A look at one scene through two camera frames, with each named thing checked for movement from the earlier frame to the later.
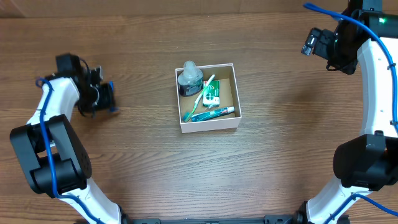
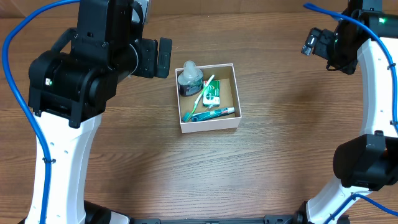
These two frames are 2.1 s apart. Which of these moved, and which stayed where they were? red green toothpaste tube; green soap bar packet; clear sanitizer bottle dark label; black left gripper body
Moved: black left gripper body
Stayed: red green toothpaste tube; green soap bar packet; clear sanitizer bottle dark label
